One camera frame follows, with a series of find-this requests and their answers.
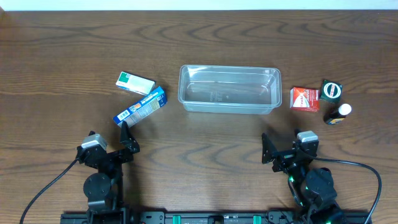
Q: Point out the dark green small box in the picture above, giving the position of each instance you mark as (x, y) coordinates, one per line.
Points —
(331, 91)

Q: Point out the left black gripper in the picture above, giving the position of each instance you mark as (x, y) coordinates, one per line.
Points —
(115, 154)

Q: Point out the red Panadol ActiFast box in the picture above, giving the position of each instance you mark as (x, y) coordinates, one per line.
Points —
(304, 99)

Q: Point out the dark bottle white cap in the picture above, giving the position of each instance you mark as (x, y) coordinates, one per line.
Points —
(337, 115)

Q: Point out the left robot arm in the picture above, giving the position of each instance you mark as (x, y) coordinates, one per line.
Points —
(104, 189)

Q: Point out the white green Panadol box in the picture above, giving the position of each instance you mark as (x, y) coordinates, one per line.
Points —
(134, 83)

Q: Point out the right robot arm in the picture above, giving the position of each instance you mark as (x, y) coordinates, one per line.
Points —
(312, 189)

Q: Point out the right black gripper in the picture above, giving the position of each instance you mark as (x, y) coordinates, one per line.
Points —
(286, 155)

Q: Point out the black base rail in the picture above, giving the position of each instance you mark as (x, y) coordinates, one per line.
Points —
(272, 216)

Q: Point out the clear plastic container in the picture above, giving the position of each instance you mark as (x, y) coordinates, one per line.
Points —
(229, 89)

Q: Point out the blue Kool Fever box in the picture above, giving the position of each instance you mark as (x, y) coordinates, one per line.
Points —
(142, 108)

